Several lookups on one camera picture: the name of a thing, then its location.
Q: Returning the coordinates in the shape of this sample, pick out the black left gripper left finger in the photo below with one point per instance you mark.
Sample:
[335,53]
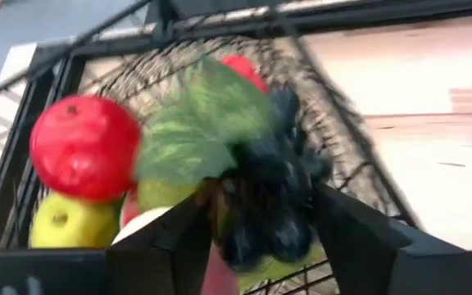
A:
[158,262]

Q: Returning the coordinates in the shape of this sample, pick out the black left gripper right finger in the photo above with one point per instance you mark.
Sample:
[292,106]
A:
[363,262]

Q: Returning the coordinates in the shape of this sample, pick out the green pear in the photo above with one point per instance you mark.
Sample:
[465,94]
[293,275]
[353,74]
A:
[162,196]

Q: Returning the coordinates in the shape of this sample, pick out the yellow green apple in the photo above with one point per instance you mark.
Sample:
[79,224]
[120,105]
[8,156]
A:
[72,223]

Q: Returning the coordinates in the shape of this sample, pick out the dark grapes with leaf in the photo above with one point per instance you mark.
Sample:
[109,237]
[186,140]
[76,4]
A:
[260,196]

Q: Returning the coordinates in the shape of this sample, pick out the red apple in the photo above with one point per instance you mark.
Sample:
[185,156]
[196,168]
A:
[84,147]

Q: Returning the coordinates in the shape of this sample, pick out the red bell pepper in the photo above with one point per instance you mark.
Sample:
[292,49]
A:
[244,71]

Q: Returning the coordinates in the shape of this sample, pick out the round woven placemat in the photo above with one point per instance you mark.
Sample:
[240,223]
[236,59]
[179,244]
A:
[158,69]

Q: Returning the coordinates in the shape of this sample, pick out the black aluminium table frame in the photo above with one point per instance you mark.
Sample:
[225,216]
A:
[363,16]

